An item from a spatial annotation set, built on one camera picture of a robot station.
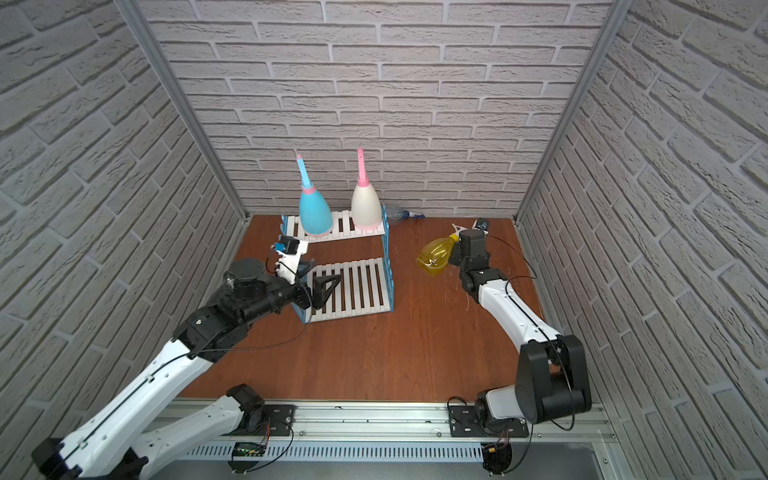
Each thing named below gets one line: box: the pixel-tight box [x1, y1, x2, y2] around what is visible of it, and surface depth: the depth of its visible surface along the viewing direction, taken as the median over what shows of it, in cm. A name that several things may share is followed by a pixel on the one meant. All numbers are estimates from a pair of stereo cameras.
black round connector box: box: [481, 442, 513, 475], surface depth 72 cm
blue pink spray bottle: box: [297, 154, 333, 237], surface depth 74 cm
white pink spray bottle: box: [351, 147, 383, 232], surface depth 76 cm
